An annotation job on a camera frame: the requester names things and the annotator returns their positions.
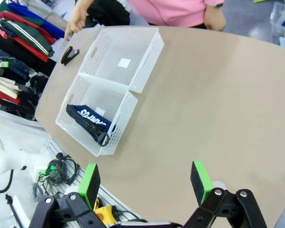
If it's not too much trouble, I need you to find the black garment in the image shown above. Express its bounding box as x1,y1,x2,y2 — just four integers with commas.
87,0,131,27

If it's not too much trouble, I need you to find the navy zip pencil case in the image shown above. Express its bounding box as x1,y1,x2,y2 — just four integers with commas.
66,103,117,147

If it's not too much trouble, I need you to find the white perforated plastic basket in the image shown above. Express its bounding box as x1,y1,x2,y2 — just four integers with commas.
55,73,139,158
77,27,165,94

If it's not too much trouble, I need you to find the blue folded garment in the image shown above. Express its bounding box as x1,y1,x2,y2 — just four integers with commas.
6,2,67,40

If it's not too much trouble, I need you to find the clear plastic box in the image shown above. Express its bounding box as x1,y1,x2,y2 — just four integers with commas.
269,1,285,49

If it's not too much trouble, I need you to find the person's right hand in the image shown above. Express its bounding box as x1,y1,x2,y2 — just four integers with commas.
64,9,86,42

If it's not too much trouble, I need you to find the person's right forearm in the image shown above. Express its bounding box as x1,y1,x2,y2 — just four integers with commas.
72,0,96,16

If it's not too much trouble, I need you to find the person's left hand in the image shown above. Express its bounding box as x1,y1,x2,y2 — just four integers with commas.
204,6,227,32

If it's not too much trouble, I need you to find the cream folded garment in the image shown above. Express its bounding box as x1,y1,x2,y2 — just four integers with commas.
0,74,20,99

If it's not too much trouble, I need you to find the dark denim folded garment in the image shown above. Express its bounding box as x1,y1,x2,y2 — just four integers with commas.
0,46,31,82

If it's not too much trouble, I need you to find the person in pink hoodie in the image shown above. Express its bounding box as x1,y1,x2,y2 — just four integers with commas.
126,0,226,29

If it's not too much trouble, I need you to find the yellow power tool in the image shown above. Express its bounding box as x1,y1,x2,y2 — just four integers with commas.
93,198,120,226

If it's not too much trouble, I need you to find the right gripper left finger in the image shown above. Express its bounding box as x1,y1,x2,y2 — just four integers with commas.
31,163,102,228

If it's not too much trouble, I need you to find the green garment white stripe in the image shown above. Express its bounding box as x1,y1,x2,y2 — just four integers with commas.
0,19,55,57

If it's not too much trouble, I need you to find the black stapler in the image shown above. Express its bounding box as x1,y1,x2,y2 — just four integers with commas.
60,46,80,67

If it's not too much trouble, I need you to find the black cable bundle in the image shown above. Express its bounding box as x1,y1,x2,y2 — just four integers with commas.
32,152,81,192

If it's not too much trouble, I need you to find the thin black floor cable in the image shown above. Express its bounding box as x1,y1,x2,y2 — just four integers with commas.
0,168,15,194

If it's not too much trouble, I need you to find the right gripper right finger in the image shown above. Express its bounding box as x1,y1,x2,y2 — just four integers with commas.
184,160,268,228

